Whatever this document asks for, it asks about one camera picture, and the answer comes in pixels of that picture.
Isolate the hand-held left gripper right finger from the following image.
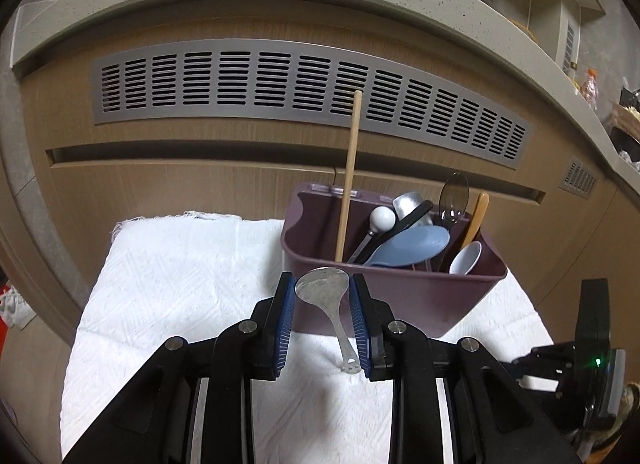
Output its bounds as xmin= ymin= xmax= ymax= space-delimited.
xmin=349 ymin=273 xmax=581 ymax=464

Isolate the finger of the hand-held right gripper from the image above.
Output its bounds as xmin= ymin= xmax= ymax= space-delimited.
xmin=511 ymin=341 xmax=577 ymax=393

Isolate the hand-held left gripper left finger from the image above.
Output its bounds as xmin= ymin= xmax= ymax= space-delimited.
xmin=62 ymin=271 xmax=297 ymax=464

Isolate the metal rice paddle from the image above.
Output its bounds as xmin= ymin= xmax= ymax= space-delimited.
xmin=295 ymin=267 xmax=362 ymax=375

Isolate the purple plastic utensil bin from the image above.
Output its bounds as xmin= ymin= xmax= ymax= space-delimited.
xmin=281 ymin=182 xmax=508 ymax=339

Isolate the black-handled metal scoop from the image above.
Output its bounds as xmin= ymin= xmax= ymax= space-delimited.
xmin=382 ymin=200 xmax=435 ymax=242

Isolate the long wooden stick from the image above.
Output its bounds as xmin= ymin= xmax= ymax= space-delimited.
xmin=336 ymin=90 xmax=363 ymax=263

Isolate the wooden spoon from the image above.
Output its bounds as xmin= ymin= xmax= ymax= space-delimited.
xmin=459 ymin=192 xmax=490 ymax=249

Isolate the blue rice paddle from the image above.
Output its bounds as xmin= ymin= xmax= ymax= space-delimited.
xmin=362 ymin=225 xmax=451 ymax=268

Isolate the white ball-headed utensil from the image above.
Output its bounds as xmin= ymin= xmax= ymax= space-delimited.
xmin=348 ymin=207 xmax=397 ymax=265

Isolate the white towel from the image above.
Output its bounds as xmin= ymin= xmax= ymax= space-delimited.
xmin=60 ymin=210 xmax=556 ymax=464

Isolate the white ceramic spoon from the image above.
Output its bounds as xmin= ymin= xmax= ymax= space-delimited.
xmin=448 ymin=241 xmax=483 ymax=275

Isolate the metal ladle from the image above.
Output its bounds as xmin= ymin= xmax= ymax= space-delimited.
xmin=391 ymin=191 xmax=432 ymax=229

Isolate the small grey vent grille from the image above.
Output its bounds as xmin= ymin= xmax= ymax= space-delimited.
xmin=560 ymin=158 xmax=599 ymax=195

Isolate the clear plastic spoon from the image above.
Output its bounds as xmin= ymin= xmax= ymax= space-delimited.
xmin=439 ymin=172 xmax=471 ymax=232

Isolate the cardboard box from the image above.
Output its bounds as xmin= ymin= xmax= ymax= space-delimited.
xmin=607 ymin=104 xmax=640 ymax=137

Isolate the large grey vent grille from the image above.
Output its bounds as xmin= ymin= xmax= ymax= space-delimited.
xmin=90 ymin=38 xmax=533 ymax=169

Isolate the plastic bottle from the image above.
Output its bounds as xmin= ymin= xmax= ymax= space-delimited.
xmin=582 ymin=68 xmax=601 ymax=112

